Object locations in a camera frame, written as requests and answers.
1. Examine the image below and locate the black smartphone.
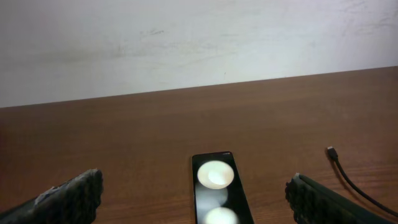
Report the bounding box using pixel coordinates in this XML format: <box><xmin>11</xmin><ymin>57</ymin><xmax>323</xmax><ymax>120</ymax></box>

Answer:
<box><xmin>192</xmin><ymin>151</ymin><xmax>254</xmax><ymax>224</ymax></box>

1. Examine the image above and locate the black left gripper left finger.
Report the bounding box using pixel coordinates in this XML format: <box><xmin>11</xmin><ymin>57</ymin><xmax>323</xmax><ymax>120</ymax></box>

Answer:
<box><xmin>1</xmin><ymin>169</ymin><xmax>103</xmax><ymax>224</ymax></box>

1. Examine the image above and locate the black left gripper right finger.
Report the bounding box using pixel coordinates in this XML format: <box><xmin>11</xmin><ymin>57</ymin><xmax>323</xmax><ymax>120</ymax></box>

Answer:
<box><xmin>285</xmin><ymin>173</ymin><xmax>392</xmax><ymax>224</ymax></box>

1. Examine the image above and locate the black USB charging cable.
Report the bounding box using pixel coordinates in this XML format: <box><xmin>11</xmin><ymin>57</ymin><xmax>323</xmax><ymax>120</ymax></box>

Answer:
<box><xmin>326</xmin><ymin>146</ymin><xmax>398</xmax><ymax>218</ymax></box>

